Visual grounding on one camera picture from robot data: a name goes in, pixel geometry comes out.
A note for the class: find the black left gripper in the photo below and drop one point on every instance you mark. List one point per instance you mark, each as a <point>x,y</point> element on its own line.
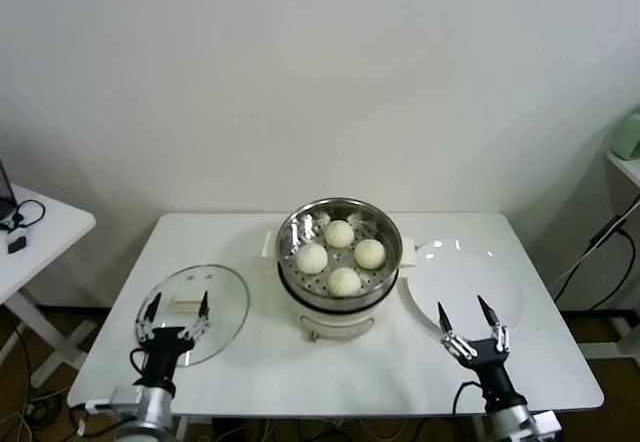
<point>167,347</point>

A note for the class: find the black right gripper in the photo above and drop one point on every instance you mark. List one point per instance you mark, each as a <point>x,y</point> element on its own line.
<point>487,357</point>

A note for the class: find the white steamed baozi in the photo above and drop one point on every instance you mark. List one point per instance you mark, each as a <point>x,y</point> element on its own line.
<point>370,253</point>
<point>311,259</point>
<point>339,234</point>
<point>344,282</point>

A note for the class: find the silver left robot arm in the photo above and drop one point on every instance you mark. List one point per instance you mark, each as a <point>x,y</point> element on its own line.
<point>157,409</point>

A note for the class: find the stainless steel steamer basket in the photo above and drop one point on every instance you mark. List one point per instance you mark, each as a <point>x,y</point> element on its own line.
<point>292,242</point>

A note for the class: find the white round plate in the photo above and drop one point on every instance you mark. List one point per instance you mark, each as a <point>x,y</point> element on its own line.
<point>460,277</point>

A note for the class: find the round glass pot lid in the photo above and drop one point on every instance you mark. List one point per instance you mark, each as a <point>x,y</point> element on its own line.
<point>225,292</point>

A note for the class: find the white electric cooker base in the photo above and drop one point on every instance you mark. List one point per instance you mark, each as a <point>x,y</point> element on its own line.
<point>330,324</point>

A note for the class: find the white side table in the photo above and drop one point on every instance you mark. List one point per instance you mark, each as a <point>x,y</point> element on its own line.
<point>50,232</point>

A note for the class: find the small black adapter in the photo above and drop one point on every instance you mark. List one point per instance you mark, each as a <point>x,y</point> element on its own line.
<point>16,245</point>

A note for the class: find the small white adapter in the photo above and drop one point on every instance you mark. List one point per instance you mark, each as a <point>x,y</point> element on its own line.
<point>19,233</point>

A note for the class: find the pale green appliance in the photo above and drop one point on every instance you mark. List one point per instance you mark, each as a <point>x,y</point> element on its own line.
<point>627,134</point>

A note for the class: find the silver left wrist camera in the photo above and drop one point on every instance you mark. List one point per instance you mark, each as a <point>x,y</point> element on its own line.
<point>127,397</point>

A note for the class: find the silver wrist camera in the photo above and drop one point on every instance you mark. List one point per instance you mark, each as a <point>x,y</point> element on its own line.
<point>546,422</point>
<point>127,397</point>

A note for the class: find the white left camera plug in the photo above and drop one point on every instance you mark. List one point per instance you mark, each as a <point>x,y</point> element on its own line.
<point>97,405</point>

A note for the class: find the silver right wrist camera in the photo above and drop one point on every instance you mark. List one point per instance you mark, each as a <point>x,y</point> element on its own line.
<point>546,422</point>

